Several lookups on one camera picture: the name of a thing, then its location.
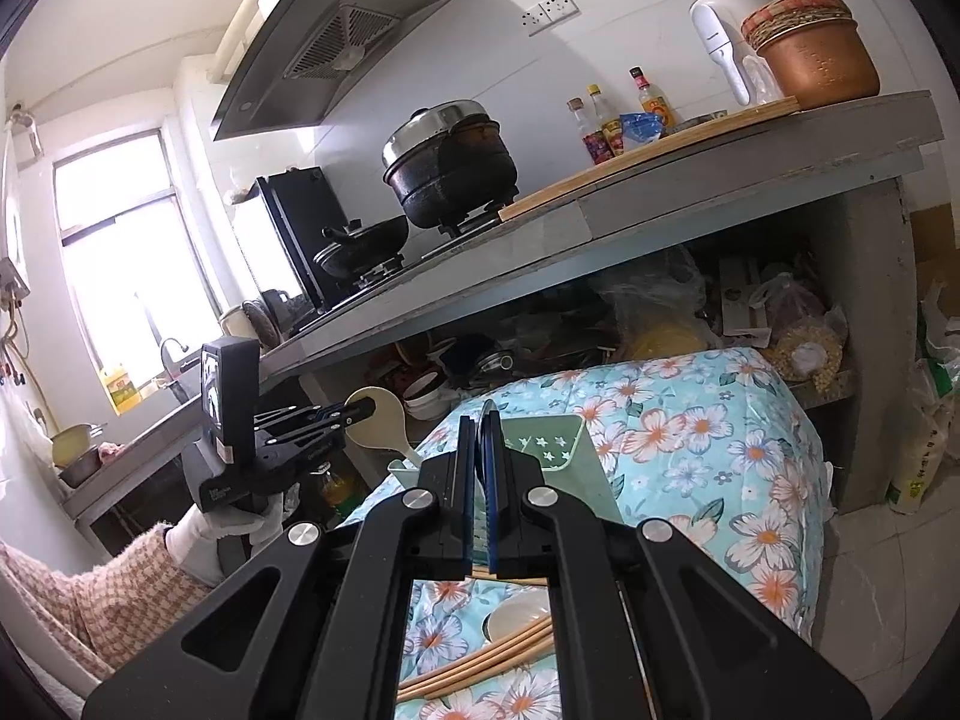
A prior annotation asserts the wooden cutting board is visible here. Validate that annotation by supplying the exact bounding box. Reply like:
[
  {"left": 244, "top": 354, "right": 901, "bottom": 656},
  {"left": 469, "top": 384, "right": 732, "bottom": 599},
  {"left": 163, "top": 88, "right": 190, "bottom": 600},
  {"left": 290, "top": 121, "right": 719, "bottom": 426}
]
[{"left": 498, "top": 95, "right": 802, "bottom": 223}]

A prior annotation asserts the red cap sauce bottle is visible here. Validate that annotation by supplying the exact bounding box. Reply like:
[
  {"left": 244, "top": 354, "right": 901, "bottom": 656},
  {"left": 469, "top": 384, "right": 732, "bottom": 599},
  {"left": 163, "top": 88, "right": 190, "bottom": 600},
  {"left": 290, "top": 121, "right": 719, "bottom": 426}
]
[{"left": 629, "top": 67, "right": 674, "bottom": 132}]

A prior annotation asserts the black pot with steel lid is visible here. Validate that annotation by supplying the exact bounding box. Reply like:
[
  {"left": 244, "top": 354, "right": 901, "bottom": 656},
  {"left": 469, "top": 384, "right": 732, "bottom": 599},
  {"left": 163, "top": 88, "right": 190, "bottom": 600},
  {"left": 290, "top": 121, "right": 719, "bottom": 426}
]
[{"left": 382, "top": 99, "right": 521, "bottom": 231}]

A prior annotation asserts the white rice sack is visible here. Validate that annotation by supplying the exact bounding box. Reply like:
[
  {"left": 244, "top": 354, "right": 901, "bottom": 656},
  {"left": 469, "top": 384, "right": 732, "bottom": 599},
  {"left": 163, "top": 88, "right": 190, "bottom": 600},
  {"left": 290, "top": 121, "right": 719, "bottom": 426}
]
[{"left": 887, "top": 277, "right": 960, "bottom": 516}]

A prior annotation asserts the black wok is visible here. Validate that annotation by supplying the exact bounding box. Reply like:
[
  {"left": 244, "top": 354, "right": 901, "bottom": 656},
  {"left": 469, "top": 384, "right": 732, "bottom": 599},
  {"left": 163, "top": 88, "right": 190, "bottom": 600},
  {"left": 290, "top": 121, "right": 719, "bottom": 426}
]
[{"left": 313, "top": 215, "right": 410, "bottom": 280}]

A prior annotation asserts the white water heater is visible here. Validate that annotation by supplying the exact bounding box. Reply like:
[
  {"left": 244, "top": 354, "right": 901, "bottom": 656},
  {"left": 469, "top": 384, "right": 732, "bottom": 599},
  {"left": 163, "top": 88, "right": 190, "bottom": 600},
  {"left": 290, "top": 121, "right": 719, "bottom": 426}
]
[{"left": 0, "top": 253, "right": 32, "bottom": 308}]

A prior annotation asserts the white enamel pot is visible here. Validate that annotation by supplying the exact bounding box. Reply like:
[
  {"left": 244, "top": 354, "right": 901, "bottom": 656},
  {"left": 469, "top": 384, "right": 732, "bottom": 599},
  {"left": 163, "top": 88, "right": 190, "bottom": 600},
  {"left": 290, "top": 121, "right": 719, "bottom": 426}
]
[{"left": 220, "top": 303, "right": 261, "bottom": 341}]

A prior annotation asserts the black splash guard panel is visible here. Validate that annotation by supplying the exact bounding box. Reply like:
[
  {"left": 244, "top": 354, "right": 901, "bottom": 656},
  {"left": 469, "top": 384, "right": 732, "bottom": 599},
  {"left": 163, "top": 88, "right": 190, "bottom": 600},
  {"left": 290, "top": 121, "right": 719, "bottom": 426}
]
[{"left": 253, "top": 165, "right": 347, "bottom": 310}]

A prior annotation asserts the grey range hood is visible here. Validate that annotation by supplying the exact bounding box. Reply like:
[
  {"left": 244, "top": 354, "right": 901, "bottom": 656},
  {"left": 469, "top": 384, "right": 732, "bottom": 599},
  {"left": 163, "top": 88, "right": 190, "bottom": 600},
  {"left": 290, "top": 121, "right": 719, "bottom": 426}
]
[{"left": 211, "top": 0, "right": 476, "bottom": 142}]

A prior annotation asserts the blue seasoning packet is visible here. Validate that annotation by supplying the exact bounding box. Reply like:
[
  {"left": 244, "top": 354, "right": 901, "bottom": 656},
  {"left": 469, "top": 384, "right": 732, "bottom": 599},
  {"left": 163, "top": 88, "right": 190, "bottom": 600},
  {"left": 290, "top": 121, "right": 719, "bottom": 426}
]
[{"left": 619, "top": 112, "right": 668, "bottom": 152}]

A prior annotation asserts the metal faucet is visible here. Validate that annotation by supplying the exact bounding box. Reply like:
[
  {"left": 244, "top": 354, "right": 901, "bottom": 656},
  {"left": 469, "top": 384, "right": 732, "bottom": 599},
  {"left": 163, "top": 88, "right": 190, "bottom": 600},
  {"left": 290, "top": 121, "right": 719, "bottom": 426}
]
[{"left": 159, "top": 337, "right": 191, "bottom": 383}]

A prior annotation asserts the white electric kettle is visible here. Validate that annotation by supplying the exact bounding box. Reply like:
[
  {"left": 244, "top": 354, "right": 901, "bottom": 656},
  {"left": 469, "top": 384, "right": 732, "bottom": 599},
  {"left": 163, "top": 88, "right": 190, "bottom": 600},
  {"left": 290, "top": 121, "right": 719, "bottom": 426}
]
[{"left": 689, "top": 0, "right": 775, "bottom": 107}]

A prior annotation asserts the yellow-green bowl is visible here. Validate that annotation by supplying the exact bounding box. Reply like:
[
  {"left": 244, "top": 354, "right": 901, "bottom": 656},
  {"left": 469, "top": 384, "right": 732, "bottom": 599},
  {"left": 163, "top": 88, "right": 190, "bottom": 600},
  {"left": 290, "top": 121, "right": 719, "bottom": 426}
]
[{"left": 50, "top": 423, "right": 96, "bottom": 467}]

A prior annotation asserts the window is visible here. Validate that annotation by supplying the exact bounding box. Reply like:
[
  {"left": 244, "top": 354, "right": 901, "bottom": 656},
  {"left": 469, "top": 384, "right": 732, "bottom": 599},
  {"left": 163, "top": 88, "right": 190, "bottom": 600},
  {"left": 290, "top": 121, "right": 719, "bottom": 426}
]
[{"left": 51, "top": 127, "right": 226, "bottom": 415}]

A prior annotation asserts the cream rice spoon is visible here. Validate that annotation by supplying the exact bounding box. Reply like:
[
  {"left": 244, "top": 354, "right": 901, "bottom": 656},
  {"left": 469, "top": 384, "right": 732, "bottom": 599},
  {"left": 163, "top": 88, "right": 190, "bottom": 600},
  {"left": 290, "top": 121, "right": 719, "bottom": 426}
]
[{"left": 346, "top": 387, "right": 422, "bottom": 470}]

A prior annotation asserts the yellow cap sauce bottle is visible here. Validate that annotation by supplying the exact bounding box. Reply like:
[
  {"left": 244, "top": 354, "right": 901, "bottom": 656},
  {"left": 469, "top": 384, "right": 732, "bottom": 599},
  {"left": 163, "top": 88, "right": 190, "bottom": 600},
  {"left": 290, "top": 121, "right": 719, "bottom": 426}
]
[{"left": 586, "top": 84, "right": 626, "bottom": 158}]

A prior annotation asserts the small sauce bottle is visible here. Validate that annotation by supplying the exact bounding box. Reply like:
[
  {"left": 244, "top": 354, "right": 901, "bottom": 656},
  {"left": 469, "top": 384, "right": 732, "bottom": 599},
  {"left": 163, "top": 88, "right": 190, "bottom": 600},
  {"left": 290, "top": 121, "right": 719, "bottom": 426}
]
[{"left": 566, "top": 97, "right": 610, "bottom": 166}]

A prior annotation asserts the floral blue cloth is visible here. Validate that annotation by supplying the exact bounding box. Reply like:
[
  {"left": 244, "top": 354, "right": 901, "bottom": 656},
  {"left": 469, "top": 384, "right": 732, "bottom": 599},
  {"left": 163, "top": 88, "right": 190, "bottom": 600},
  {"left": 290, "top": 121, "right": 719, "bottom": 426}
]
[{"left": 334, "top": 347, "right": 835, "bottom": 720}]

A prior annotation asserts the person's left forearm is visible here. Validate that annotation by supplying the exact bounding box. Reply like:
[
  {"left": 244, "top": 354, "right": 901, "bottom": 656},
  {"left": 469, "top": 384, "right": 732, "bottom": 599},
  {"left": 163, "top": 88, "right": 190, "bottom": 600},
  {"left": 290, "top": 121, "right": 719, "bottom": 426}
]
[{"left": 0, "top": 525, "right": 205, "bottom": 695}]

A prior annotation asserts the metal bowl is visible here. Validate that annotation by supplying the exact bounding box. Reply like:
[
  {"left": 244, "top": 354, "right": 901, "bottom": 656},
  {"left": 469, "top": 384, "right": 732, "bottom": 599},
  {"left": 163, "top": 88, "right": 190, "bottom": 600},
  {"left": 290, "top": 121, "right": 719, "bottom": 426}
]
[{"left": 58, "top": 445, "right": 107, "bottom": 489}]

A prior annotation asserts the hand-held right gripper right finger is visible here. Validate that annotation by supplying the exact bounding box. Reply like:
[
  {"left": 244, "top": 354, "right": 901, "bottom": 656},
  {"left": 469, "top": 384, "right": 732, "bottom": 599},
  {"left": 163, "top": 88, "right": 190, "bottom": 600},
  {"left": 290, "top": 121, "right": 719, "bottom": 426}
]
[{"left": 486, "top": 417, "right": 872, "bottom": 720}]

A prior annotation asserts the plastic bag of corn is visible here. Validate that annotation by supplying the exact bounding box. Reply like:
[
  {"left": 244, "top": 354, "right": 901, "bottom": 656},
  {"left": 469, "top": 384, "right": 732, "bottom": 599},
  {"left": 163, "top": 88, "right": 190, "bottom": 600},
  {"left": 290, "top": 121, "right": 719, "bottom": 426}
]
[{"left": 763, "top": 274, "right": 853, "bottom": 393}]

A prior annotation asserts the white and red bowl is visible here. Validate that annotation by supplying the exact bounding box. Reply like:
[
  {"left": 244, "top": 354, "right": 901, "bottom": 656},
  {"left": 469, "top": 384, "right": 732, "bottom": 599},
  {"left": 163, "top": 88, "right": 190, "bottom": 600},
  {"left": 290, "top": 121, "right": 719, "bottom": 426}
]
[{"left": 403, "top": 370, "right": 461, "bottom": 422}]

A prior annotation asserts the copper inner pot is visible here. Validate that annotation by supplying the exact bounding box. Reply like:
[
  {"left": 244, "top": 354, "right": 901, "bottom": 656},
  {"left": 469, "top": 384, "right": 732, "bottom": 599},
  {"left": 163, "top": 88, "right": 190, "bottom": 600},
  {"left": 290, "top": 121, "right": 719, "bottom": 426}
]
[{"left": 754, "top": 15, "right": 880, "bottom": 111}]

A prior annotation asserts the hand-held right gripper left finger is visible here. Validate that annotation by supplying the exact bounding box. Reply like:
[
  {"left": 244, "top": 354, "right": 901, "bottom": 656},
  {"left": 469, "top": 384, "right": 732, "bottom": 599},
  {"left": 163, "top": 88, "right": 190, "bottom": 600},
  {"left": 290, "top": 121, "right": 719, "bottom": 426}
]
[{"left": 82, "top": 415, "right": 482, "bottom": 720}]

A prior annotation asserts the yellow detergent bottle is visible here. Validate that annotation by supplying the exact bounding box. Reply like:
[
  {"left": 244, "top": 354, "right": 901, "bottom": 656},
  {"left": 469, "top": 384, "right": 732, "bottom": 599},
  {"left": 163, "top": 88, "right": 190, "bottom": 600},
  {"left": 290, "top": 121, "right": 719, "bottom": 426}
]
[{"left": 100, "top": 364, "right": 142, "bottom": 413}]

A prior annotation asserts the white plate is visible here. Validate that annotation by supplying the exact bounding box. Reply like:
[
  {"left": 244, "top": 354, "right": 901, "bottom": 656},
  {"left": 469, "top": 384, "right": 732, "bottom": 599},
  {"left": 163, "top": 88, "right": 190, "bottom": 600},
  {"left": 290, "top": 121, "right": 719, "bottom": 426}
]
[{"left": 482, "top": 591, "right": 553, "bottom": 644}]

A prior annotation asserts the cardboard box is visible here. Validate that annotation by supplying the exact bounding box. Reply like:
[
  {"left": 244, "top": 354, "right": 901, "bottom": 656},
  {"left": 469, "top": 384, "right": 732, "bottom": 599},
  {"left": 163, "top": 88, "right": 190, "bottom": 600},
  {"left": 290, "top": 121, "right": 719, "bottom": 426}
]
[{"left": 909, "top": 202, "right": 960, "bottom": 302}]

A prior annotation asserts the clear plastic bag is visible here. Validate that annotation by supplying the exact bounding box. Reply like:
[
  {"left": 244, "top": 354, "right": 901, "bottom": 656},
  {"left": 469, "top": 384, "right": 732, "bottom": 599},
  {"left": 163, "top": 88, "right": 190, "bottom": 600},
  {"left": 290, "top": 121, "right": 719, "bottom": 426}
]
[{"left": 596, "top": 244, "right": 725, "bottom": 362}]

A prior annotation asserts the gas stove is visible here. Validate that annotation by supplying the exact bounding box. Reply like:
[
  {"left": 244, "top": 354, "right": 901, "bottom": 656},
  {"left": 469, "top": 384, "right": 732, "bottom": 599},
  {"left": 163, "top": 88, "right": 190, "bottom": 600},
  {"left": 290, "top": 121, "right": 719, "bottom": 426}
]
[{"left": 289, "top": 199, "right": 518, "bottom": 335}]

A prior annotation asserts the cooking oil bottle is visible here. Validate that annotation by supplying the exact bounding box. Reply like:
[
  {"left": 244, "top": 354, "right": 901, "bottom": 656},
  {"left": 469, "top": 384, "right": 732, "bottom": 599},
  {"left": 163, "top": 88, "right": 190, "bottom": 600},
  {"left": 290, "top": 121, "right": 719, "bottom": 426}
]
[{"left": 318, "top": 463, "right": 362, "bottom": 520}]

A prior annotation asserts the person's left hand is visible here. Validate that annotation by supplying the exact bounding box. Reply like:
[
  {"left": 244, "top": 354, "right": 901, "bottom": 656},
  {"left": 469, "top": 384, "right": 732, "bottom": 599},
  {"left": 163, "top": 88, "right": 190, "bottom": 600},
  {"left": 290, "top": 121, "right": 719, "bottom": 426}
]
[{"left": 165, "top": 483, "right": 302, "bottom": 587}]

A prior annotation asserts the white exhaust pipe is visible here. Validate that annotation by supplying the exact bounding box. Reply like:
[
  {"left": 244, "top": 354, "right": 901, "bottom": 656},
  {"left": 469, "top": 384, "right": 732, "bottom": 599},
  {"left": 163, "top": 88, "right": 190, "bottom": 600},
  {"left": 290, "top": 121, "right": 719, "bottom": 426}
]
[{"left": 208, "top": 0, "right": 320, "bottom": 83}]

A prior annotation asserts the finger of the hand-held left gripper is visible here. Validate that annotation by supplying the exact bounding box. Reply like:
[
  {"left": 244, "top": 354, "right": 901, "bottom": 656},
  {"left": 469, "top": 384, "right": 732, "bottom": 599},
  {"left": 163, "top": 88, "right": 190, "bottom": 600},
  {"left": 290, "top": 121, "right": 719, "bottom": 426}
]
[
  {"left": 261, "top": 422, "right": 355, "bottom": 460},
  {"left": 253, "top": 398, "right": 378, "bottom": 430}
]

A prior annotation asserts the green perforated utensil holder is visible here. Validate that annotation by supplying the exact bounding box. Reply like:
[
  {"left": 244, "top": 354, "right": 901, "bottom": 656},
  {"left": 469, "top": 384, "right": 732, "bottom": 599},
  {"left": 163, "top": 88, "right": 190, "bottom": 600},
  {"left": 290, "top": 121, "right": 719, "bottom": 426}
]
[{"left": 385, "top": 413, "right": 605, "bottom": 520}]

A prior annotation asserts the white wall socket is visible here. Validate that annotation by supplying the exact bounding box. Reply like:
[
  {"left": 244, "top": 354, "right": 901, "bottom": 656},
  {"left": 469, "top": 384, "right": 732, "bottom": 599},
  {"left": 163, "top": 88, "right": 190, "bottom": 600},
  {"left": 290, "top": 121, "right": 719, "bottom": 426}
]
[{"left": 520, "top": 0, "right": 581, "bottom": 37}]

